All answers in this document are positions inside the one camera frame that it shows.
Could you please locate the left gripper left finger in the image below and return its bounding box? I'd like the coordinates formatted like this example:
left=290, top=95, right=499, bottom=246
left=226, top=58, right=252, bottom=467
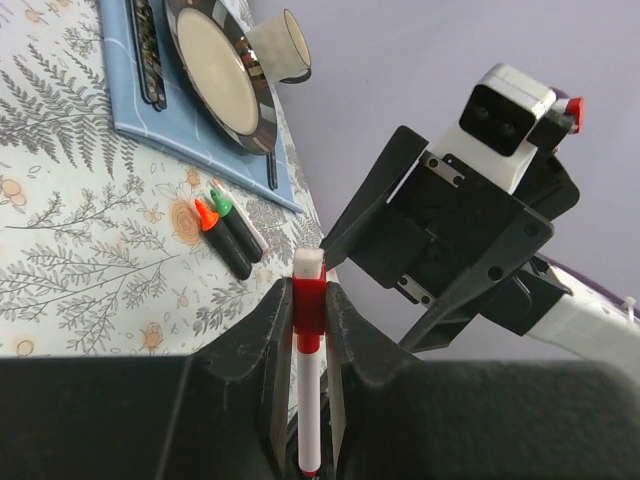
left=1, top=278, right=292, bottom=479

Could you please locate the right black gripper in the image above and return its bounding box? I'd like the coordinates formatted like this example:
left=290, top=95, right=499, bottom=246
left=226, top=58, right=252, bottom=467
left=320, top=125, right=579, bottom=353

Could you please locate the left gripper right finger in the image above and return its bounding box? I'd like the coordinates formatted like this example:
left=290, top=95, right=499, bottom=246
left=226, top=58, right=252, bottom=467
left=326, top=283, right=639, bottom=479

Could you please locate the black orange highlighter body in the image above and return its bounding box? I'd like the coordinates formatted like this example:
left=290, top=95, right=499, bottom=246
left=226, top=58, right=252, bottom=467
left=194, top=198, right=252, bottom=280

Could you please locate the black green highlighter body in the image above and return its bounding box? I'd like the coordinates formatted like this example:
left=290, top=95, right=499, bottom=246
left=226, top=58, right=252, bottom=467
left=210, top=189, right=263, bottom=264

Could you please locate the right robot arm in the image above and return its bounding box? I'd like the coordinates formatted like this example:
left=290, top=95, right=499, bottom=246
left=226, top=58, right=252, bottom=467
left=322, top=126, right=639, bottom=366

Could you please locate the pink tip white pen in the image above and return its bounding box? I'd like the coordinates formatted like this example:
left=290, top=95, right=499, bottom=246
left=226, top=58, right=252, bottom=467
left=211, top=177, right=270, bottom=255

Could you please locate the floral tablecloth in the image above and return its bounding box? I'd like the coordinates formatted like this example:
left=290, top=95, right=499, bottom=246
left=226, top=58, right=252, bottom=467
left=1, top=1, right=321, bottom=357

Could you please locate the cream enamel mug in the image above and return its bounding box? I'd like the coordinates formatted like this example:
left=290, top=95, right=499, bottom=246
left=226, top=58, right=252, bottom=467
left=245, top=9, right=312, bottom=84

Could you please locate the blue checked placemat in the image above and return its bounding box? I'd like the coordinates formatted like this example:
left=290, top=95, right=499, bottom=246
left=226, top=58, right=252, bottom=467
left=99, top=1, right=302, bottom=213

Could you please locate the dark rimmed cream plate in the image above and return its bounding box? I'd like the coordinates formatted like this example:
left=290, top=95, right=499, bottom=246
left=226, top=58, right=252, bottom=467
left=163, top=1, right=278, bottom=155

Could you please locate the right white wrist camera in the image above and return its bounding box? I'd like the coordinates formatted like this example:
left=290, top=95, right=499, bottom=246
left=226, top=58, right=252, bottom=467
left=432, top=63, right=557, bottom=194

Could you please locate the patterned handle knife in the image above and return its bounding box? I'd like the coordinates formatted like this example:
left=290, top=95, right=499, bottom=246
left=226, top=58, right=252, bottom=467
left=266, top=151, right=279, bottom=191

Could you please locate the patterned handle fork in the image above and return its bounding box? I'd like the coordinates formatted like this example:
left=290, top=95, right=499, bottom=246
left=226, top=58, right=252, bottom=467
left=129, top=0, right=167, bottom=112

